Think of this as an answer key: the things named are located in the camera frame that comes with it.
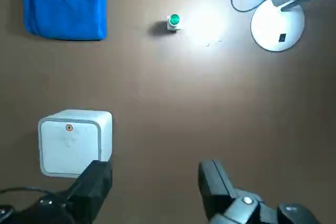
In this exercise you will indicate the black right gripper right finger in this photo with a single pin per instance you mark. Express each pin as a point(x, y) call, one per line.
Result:
point(215, 184)

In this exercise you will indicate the blue folded cloth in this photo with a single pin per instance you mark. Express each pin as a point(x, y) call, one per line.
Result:
point(65, 3)

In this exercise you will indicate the white wall switch box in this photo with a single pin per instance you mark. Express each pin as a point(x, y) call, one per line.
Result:
point(71, 145)

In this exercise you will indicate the white desk lamp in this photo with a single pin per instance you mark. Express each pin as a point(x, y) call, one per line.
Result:
point(278, 24)

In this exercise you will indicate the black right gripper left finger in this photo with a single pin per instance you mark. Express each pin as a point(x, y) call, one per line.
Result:
point(89, 187)

